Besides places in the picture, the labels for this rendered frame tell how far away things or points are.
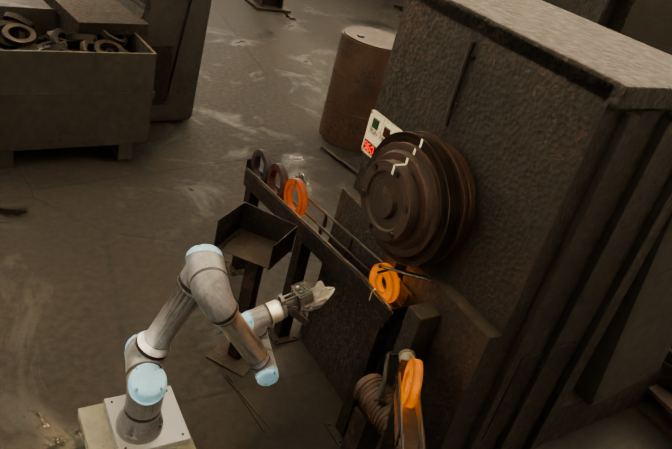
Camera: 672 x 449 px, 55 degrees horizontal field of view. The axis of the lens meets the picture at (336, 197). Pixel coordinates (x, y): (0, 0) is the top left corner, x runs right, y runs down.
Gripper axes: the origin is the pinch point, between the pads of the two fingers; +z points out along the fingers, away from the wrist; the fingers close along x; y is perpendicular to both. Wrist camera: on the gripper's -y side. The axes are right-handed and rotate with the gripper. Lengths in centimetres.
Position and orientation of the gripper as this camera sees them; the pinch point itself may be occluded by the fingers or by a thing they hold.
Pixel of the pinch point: (331, 291)
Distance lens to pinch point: 233.7
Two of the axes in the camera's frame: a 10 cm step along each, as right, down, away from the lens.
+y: -0.3, -7.8, -6.2
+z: 8.7, -3.2, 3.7
